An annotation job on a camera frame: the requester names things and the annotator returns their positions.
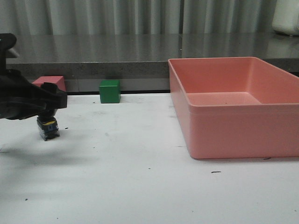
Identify green cube block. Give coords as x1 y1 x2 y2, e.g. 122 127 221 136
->
99 80 121 104

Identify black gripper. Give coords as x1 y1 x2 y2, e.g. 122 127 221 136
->
0 33 67 120

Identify grey pleated curtain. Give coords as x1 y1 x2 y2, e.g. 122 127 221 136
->
0 0 276 35

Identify pink plastic bin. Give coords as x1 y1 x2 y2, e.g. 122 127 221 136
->
168 57 299 159

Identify white appliance in background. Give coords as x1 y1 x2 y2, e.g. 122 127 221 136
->
272 0 299 36

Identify pink cube block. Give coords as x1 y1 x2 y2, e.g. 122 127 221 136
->
32 76 66 91

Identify yellow push button switch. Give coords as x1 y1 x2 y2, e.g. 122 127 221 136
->
36 113 60 141

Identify grey stone counter ledge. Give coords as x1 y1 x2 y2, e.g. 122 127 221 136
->
7 33 299 94

